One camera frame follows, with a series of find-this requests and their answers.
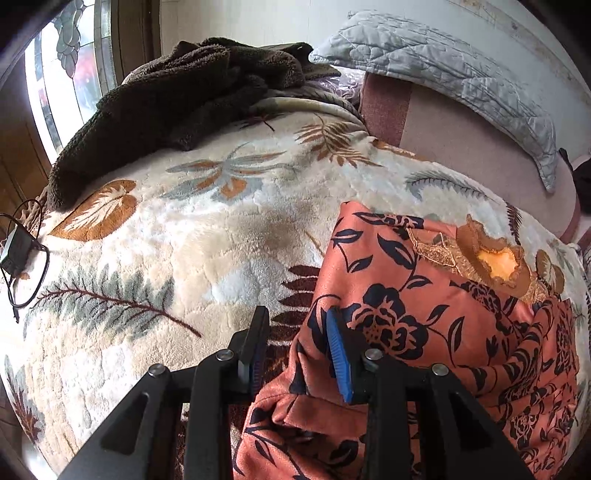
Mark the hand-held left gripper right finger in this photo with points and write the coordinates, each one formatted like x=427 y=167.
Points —
x=339 y=355

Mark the purple plastic bag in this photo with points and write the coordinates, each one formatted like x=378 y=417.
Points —
x=337 y=87

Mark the cream leaf-print fleece blanket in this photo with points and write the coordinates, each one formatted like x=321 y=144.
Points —
x=207 y=258

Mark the black cloth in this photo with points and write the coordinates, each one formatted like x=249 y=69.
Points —
x=579 y=180

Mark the wooden window frame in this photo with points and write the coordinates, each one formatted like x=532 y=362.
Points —
x=134 y=41

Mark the orange black floral garment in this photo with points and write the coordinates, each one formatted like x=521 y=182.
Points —
x=415 y=300

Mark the stained glass window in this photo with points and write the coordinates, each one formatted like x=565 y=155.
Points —
x=69 y=78

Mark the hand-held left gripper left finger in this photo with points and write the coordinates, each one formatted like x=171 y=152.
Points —
x=257 y=365

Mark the dark brown fleece blanket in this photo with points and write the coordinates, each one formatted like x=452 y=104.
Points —
x=161 y=106

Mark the grey quilted pillow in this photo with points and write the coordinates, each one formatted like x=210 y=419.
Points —
x=438 y=64

